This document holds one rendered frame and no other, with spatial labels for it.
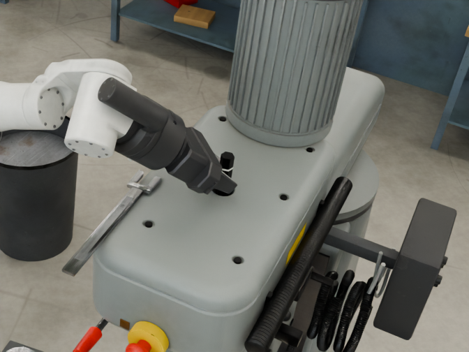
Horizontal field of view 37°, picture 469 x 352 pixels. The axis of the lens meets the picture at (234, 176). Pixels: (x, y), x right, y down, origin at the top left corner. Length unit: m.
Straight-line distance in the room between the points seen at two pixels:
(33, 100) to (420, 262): 0.76
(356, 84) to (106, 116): 0.95
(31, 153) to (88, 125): 2.60
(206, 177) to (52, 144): 2.58
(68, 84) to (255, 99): 0.36
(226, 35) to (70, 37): 1.19
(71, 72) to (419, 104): 4.59
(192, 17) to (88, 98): 4.46
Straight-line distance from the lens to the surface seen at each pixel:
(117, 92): 0.90
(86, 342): 1.14
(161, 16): 5.48
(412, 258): 1.36
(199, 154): 1.02
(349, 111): 1.66
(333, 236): 1.49
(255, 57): 1.18
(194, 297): 0.98
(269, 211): 1.11
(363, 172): 1.82
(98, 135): 0.92
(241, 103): 1.24
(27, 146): 3.57
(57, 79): 0.99
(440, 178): 4.71
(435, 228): 1.45
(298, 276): 1.14
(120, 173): 4.21
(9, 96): 1.02
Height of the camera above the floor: 2.60
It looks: 37 degrees down
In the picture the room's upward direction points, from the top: 9 degrees clockwise
